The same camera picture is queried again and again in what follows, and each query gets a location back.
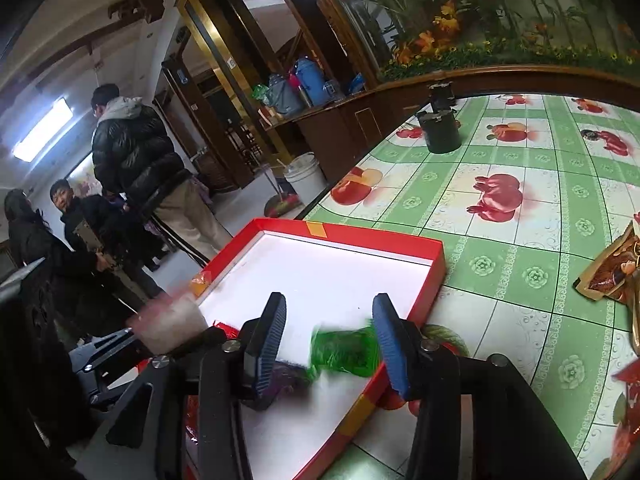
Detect small red snack packet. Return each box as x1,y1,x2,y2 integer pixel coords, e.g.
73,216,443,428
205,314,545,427
210,322,242,342

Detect black round jar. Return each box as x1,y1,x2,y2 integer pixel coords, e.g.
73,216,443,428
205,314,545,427
417,107,462,155

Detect wooden sideboard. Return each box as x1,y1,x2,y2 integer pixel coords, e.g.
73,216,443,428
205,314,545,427
260,85,432,172

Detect green printed tablecloth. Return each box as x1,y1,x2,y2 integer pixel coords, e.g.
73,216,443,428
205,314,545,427
304,92,640,480

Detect gold brown snack packet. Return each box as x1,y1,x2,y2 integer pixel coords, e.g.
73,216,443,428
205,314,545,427
572,219,640,307

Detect ceiling light panel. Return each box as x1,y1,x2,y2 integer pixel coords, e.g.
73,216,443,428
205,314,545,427
12,97,74,162

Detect pale pink snack packet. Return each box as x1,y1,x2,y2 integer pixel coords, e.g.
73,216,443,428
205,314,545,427
127,294,209,357

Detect purple snack packet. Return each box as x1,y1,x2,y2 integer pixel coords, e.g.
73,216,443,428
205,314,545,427
264,360,314,402

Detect red mop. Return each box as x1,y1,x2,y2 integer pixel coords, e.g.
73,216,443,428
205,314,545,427
263,159,302,219

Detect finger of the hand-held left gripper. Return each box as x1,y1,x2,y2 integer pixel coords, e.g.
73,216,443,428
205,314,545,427
69,327,147,407

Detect gold framed glass door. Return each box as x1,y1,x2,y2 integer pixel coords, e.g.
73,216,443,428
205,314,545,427
174,0,297,162

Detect small black container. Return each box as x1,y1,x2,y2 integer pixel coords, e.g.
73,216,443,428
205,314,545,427
427,81,457,111

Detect green snack packet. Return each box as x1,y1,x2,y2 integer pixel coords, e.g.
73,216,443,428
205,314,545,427
307,320,384,379

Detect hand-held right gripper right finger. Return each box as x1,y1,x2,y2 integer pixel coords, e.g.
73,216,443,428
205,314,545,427
372,293,588,480

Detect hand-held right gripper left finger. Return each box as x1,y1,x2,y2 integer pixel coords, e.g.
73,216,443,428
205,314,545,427
90,292,289,480

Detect white plastic bucket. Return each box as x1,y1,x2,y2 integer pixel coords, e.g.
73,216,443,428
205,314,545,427
283,153,329,202

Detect grey bag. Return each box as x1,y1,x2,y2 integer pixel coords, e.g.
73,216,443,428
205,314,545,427
267,74,304,116

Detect flower wall poster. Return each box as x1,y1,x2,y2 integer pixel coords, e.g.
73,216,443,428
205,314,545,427
320,0,640,82

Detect red box with white inside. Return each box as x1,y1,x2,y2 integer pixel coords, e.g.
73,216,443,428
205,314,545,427
182,217,446,480

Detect blue thermos flask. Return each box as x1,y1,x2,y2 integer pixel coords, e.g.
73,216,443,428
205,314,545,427
294,57,327,107

